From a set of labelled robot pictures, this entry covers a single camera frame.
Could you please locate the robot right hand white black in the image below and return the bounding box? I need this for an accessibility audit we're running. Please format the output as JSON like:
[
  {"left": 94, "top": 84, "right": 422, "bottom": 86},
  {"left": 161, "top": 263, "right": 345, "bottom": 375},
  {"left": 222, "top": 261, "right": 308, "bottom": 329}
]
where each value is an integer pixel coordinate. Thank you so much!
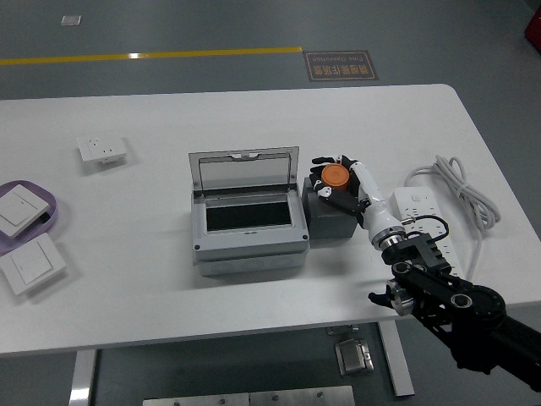
[{"left": 309, "top": 154, "right": 406, "bottom": 249}]

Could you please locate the orange cylinder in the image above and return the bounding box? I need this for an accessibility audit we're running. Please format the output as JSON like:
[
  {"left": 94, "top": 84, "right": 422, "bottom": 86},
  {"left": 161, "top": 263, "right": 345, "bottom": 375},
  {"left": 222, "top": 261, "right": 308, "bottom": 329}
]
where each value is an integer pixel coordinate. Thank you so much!
[{"left": 320, "top": 164, "right": 351, "bottom": 189}]

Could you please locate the grey enclosure box clear lid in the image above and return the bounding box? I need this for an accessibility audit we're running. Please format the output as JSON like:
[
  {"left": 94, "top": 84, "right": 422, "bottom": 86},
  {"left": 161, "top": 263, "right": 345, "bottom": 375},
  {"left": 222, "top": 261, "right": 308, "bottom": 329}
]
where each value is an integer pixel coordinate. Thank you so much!
[{"left": 188, "top": 145, "right": 312, "bottom": 278}]

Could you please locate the grey cube with round hole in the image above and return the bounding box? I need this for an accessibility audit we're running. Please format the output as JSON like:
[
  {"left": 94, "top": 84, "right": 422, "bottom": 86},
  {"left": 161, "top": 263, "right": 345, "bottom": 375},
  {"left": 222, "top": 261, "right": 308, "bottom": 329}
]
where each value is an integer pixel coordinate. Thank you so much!
[{"left": 302, "top": 175, "right": 360, "bottom": 241}]

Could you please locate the white power strip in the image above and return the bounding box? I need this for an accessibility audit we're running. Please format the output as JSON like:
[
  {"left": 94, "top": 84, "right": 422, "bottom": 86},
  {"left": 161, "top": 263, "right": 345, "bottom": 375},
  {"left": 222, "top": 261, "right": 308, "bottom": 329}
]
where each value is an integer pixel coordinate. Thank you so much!
[{"left": 392, "top": 187, "right": 462, "bottom": 278}]

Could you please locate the brown floor sign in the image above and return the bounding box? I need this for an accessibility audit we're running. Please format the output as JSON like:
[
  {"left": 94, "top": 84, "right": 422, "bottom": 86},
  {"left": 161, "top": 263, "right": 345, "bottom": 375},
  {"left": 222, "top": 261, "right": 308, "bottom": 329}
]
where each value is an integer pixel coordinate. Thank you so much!
[{"left": 302, "top": 50, "right": 380, "bottom": 82}]

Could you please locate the white table leg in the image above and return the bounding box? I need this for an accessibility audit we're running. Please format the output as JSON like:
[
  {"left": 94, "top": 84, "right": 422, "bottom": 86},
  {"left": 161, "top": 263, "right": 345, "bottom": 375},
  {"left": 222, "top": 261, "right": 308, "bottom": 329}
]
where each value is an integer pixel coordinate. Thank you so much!
[
  {"left": 377, "top": 323, "right": 415, "bottom": 398},
  {"left": 68, "top": 349, "right": 98, "bottom": 406}
]

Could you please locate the grey metal plate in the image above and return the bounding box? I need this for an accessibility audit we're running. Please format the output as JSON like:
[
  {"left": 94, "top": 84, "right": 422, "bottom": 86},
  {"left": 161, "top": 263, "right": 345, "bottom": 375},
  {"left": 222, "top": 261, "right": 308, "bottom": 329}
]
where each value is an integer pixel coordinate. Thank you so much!
[
  {"left": 142, "top": 392, "right": 251, "bottom": 406},
  {"left": 249, "top": 385, "right": 356, "bottom": 406}
]

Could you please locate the red object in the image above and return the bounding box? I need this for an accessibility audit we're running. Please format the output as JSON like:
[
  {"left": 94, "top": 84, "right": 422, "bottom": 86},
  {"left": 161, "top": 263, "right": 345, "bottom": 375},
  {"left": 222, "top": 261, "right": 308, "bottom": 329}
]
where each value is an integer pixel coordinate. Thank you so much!
[{"left": 523, "top": 6, "right": 541, "bottom": 47}]

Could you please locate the purple tray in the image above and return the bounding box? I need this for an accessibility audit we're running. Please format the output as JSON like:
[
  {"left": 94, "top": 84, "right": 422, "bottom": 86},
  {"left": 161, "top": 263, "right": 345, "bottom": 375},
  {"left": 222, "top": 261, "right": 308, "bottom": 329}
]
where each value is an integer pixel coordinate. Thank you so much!
[{"left": 0, "top": 180, "right": 59, "bottom": 255}]

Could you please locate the white power cord with plug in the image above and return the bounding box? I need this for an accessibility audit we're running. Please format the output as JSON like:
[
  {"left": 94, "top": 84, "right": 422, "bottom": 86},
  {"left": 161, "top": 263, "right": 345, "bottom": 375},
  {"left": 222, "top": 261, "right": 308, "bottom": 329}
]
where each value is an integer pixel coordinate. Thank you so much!
[{"left": 404, "top": 154, "right": 503, "bottom": 280}]

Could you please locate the metal hinged bracket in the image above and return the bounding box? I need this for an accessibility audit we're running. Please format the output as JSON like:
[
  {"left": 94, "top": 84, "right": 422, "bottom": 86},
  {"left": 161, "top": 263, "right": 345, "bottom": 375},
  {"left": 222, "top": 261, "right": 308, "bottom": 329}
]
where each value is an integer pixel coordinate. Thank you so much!
[{"left": 334, "top": 337, "right": 375, "bottom": 376}]

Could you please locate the white wall socket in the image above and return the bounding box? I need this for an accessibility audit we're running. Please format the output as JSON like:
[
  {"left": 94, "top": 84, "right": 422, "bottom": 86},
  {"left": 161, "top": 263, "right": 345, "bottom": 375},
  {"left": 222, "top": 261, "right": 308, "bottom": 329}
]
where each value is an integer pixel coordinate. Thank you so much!
[{"left": 75, "top": 134, "right": 128, "bottom": 165}]

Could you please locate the white switch panel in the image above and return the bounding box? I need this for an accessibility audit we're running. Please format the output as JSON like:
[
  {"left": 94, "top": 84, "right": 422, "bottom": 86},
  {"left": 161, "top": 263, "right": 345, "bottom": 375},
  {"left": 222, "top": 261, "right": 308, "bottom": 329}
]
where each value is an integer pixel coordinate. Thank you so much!
[
  {"left": 0, "top": 233, "right": 68, "bottom": 296},
  {"left": 0, "top": 187, "right": 51, "bottom": 238}
]

